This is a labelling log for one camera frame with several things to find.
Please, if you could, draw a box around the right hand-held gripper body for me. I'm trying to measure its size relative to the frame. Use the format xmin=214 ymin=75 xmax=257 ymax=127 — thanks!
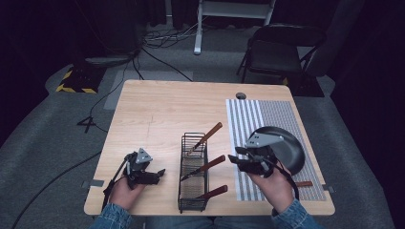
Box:
xmin=245 ymin=133 xmax=285 ymax=178

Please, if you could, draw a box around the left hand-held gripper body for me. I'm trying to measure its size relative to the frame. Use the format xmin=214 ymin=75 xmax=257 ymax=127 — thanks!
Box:
xmin=125 ymin=147 xmax=154 ymax=191

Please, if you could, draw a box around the person's left hand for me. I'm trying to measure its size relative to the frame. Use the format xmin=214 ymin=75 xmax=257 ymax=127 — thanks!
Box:
xmin=109 ymin=177 xmax=147 ymax=212

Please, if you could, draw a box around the person's right hand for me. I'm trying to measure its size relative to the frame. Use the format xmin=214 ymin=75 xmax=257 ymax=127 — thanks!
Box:
xmin=247 ymin=167 xmax=296 ymax=214

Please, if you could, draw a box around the black frying pan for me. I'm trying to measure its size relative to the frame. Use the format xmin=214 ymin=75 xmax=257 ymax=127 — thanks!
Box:
xmin=251 ymin=126 xmax=315 ymax=188

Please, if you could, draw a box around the striped grey placemat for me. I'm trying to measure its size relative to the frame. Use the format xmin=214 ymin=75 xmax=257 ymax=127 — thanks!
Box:
xmin=225 ymin=98 xmax=327 ymax=202

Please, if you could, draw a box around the black folding chair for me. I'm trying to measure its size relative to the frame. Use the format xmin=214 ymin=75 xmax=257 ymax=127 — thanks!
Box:
xmin=236 ymin=23 xmax=328 ymax=84

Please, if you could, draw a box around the yellow black striped base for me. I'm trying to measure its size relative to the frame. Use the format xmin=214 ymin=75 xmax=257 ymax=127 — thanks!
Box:
xmin=55 ymin=64 xmax=107 ymax=95

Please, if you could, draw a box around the white metal stand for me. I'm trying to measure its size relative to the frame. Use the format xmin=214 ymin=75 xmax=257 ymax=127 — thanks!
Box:
xmin=193 ymin=0 xmax=277 ymax=55

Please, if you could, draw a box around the left hand-held gripper cable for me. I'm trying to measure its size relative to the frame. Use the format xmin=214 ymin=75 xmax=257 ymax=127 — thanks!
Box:
xmin=101 ymin=154 xmax=132 ymax=209

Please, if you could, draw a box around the hand-held gripper cable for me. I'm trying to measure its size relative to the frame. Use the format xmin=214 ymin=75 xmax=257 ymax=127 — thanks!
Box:
xmin=101 ymin=154 xmax=132 ymax=209
xmin=267 ymin=156 xmax=301 ymax=201

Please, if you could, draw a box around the wooden handled knife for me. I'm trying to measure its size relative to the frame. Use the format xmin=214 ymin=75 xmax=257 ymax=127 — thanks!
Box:
xmin=186 ymin=121 xmax=224 ymax=157
xmin=194 ymin=184 xmax=229 ymax=201
xmin=180 ymin=155 xmax=226 ymax=182

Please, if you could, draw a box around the right hand-held gripper cable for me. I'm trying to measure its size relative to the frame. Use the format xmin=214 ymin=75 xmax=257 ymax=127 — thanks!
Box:
xmin=267 ymin=156 xmax=301 ymax=201

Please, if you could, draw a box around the black wire rack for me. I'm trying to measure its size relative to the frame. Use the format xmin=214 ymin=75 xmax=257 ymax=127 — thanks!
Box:
xmin=177 ymin=132 xmax=210 ymax=214

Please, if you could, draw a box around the thin black floor cable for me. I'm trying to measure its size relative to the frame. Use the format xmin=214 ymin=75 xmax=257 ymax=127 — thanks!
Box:
xmin=75 ymin=47 xmax=194 ymax=135

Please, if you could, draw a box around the thick black floor cable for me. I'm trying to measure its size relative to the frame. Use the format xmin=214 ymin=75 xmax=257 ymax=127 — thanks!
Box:
xmin=11 ymin=151 xmax=103 ymax=229

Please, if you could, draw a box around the bundle of floor cables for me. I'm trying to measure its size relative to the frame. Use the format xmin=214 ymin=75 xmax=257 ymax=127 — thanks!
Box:
xmin=141 ymin=18 xmax=200 ymax=51

